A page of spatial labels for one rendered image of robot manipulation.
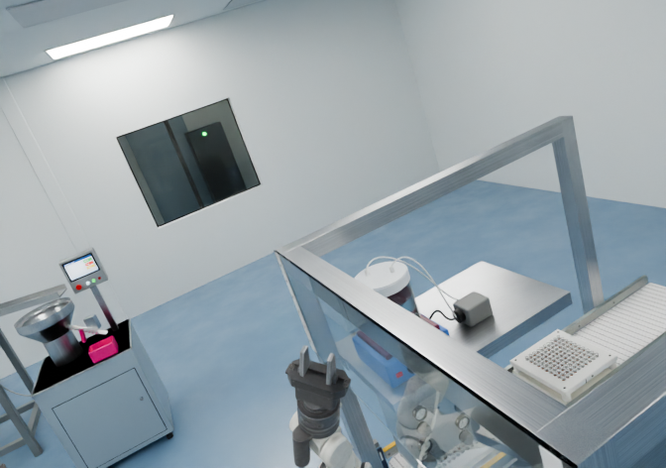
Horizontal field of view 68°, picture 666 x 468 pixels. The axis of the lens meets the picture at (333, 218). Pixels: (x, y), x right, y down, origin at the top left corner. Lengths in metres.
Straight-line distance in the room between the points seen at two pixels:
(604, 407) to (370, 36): 6.40
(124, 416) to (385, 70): 5.10
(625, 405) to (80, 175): 5.76
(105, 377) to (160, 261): 2.78
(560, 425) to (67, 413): 3.38
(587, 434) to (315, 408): 0.54
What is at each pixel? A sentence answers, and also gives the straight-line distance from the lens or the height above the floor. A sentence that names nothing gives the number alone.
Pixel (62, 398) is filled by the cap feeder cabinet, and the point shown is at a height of 0.65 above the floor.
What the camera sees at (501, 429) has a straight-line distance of 0.70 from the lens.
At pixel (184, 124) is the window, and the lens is 6.17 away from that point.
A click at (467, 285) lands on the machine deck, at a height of 1.25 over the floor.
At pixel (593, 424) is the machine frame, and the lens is 0.66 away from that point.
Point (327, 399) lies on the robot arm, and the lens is 1.00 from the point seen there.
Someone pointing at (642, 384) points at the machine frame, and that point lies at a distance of 0.71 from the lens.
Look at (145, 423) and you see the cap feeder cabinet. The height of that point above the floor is 0.22.
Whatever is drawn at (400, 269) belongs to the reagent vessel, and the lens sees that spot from 1.33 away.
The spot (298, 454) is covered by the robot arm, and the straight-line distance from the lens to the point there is 1.12.
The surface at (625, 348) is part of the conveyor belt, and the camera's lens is 2.10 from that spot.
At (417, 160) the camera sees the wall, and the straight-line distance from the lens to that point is 7.17.
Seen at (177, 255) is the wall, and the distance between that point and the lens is 6.24.
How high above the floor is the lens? 2.09
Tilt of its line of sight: 18 degrees down
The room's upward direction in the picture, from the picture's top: 19 degrees counter-clockwise
